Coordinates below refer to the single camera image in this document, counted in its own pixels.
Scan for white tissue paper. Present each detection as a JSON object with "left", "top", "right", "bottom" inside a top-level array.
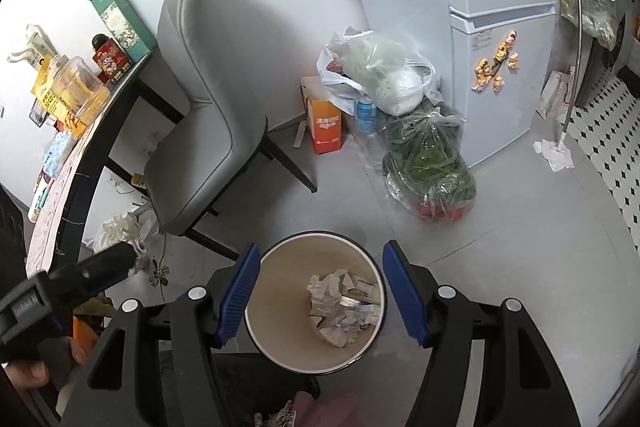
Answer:
[{"left": 307, "top": 269, "right": 382, "bottom": 348}]

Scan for cream round trash bin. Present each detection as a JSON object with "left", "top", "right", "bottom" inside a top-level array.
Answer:
[{"left": 245, "top": 232, "right": 387, "bottom": 375}]

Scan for person's left hand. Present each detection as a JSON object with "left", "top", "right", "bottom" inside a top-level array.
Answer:
[{"left": 4, "top": 337, "right": 89, "bottom": 390}]

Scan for plastic bag of green vegetables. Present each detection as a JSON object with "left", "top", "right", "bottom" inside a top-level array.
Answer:
[{"left": 382, "top": 98, "right": 476, "bottom": 223}]

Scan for grey upholstered dining chair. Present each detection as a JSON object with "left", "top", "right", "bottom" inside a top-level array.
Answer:
[{"left": 144, "top": 0, "right": 318, "bottom": 260}]

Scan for white candy roll package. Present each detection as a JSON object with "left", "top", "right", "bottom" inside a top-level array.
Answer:
[{"left": 27, "top": 173, "right": 51, "bottom": 223}]

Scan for blue label water bottle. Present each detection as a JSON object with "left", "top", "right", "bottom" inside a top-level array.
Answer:
[{"left": 355, "top": 94, "right": 378, "bottom": 134}]

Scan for orange paper carton bag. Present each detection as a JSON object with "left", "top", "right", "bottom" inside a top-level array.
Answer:
[{"left": 300, "top": 77, "right": 343, "bottom": 155}]

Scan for blue white tissue box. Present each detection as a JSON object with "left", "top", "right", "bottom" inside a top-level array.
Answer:
[{"left": 42, "top": 130, "right": 77, "bottom": 179}]

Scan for white mop head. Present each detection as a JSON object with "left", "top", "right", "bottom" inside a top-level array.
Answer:
[{"left": 533, "top": 140, "right": 574, "bottom": 172}]

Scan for white bag with foam nets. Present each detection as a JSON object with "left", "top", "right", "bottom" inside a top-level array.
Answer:
[{"left": 317, "top": 27, "right": 444, "bottom": 117}]

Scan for orange figurine fridge magnets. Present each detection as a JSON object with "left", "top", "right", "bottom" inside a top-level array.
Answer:
[{"left": 471, "top": 29, "right": 520, "bottom": 93}]

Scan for yellow snack bag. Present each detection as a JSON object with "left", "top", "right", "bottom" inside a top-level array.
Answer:
[{"left": 32, "top": 55, "right": 111, "bottom": 139}]

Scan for clear plastic jar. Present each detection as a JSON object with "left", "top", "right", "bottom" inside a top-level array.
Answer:
[{"left": 49, "top": 55, "right": 111, "bottom": 122}]

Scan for white tote bag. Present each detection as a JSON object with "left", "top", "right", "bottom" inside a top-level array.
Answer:
[{"left": 6, "top": 24, "right": 58, "bottom": 72}]

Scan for tall green gift box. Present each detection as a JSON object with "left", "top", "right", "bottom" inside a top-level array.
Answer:
[{"left": 89, "top": 0, "right": 157, "bottom": 64}]

